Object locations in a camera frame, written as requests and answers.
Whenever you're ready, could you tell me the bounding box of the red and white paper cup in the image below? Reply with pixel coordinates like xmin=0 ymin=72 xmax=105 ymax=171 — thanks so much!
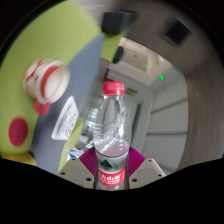
xmin=22 ymin=59 xmax=72 ymax=105

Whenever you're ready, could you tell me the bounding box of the green armchair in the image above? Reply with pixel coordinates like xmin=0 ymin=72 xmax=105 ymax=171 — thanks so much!
xmin=99 ymin=31 xmax=129 ymax=63

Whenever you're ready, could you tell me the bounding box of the clear red-capped water bottle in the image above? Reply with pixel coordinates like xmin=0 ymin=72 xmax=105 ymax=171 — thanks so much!
xmin=93 ymin=80 xmax=132 ymax=191

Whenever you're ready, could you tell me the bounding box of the black wall screen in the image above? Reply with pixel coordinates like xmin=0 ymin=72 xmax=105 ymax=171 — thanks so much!
xmin=162 ymin=18 xmax=193 ymax=46

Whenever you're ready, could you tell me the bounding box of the flat round red coaster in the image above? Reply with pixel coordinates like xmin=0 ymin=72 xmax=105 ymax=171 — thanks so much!
xmin=32 ymin=98 xmax=51 ymax=116
xmin=8 ymin=117 xmax=29 ymax=148

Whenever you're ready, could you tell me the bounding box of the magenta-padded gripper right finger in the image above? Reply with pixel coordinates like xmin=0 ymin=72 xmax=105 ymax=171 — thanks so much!
xmin=127 ymin=147 xmax=167 ymax=190

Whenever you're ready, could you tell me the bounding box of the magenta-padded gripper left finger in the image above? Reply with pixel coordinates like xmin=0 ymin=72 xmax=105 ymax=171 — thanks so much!
xmin=56 ymin=147 xmax=98 ymax=190

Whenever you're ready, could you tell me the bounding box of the white printed booklet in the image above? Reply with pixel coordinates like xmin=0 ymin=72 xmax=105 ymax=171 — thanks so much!
xmin=50 ymin=95 xmax=80 ymax=141

